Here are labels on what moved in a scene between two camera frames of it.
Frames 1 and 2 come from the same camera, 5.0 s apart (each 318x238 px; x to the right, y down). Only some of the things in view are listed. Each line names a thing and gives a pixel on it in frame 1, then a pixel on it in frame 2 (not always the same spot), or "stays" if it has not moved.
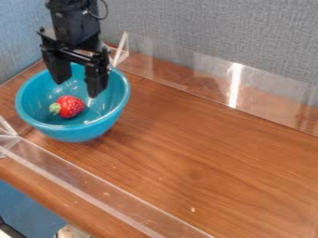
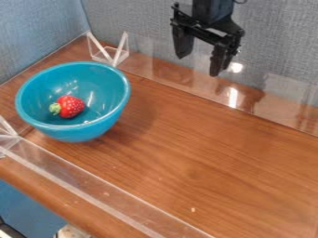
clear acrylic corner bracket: (121, 51) stays
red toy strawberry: (67, 106) stays
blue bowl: (37, 92) stays
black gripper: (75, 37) to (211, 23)
